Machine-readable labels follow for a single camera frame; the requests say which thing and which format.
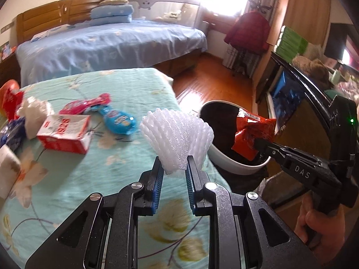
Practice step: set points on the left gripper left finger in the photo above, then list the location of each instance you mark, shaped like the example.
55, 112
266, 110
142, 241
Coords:
152, 181

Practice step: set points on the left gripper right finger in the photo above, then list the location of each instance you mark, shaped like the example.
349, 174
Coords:
196, 179

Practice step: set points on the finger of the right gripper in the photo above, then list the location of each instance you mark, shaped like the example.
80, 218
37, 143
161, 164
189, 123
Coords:
267, 148

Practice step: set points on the red snack bag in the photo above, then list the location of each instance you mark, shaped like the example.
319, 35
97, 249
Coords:
250, 127

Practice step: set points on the white foam fruit net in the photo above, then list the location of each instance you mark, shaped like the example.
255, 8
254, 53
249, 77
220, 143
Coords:
175, 135

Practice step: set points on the blue candy package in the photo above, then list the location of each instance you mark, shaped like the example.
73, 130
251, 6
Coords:
118, 122

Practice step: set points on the red white cardboard box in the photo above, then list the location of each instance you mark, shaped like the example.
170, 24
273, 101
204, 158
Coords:
67, 133

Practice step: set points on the pink candy package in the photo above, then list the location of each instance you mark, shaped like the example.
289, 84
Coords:
79, 106

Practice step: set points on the white foam block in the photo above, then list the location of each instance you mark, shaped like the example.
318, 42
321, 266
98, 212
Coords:
10, 167

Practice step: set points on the blue plastic wrapper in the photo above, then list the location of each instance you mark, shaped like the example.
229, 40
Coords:
13, 134

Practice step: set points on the right hand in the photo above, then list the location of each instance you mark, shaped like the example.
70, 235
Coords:
331, 228

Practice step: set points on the teal floral bed cover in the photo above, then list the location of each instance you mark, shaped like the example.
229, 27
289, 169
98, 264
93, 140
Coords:
52, 184

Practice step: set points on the green box stack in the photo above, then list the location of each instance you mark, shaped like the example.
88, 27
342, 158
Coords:
289, 44

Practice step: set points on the dark red jacket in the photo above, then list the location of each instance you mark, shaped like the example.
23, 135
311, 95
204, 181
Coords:
250, 33

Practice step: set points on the crumpled white paper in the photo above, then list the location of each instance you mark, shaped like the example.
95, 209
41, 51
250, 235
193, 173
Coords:
35, 113

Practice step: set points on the blue bed sheet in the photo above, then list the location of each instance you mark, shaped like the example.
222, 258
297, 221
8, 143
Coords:
87, 48

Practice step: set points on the window curtain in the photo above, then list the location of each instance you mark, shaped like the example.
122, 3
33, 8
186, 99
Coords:
242, 60

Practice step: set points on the red round bag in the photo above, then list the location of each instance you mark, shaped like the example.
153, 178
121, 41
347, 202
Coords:
11, 99

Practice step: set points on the blue pillow stack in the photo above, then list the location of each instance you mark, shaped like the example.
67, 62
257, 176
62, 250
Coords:
111, 12

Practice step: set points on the wooden headboard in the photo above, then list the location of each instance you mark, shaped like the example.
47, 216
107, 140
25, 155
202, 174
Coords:
50, 15

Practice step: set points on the white bed guard rail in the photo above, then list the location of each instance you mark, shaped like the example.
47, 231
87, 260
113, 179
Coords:
188, 13

